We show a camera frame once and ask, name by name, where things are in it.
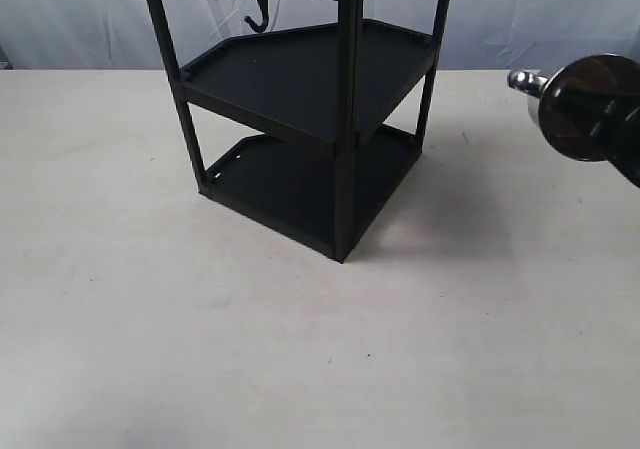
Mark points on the black metal shelf rack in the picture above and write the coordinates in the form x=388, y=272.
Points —
x=308, y=131

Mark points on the shiny chrome metal pot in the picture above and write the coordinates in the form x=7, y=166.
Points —
x=592, y=68

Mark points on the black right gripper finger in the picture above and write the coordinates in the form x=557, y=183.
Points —
x=607, y=124

